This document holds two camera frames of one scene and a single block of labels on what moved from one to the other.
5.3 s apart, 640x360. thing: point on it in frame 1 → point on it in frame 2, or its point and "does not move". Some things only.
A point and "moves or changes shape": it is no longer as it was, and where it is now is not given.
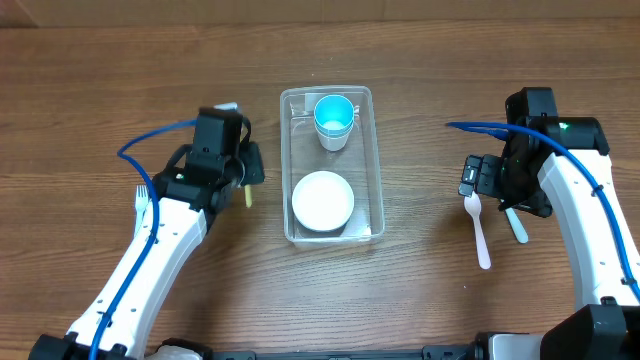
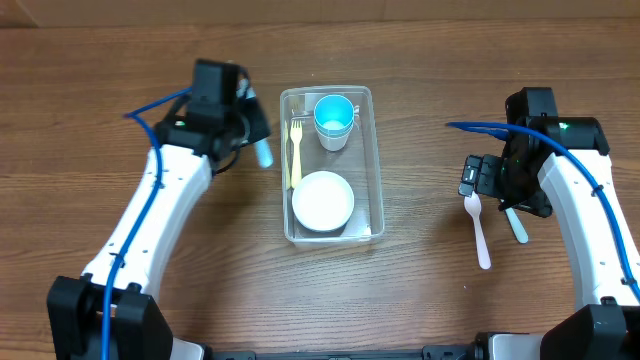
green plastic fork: [516, 226] does not move
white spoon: [473, 206] does not move
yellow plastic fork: [248, 196] → [296, 135]
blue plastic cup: [334, 113] does not move
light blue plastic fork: [141, 204] moves or changes shape
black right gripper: [537, 200] does not move
